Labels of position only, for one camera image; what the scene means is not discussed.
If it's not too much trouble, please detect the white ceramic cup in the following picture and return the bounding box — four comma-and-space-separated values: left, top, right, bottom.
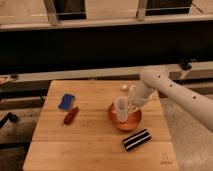
114, 96, 129, 122

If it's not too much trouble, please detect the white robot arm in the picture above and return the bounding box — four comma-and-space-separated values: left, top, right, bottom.
128, 67, 213, 132

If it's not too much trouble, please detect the orange ceramic bowl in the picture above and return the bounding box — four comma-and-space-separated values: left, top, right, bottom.
108, 104, 142, 131

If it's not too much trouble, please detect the blue sponge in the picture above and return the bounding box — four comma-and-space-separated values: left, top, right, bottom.
59, 94, 75, 110

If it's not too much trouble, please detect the black white striped block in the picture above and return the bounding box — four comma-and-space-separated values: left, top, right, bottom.
123, 129, 151, 151

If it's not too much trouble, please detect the black table clamp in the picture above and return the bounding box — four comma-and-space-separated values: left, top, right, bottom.
179, 59, 196, 80

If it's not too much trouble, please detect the black clamp handle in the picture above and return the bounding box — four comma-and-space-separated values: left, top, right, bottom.
0, 112, 18, 129

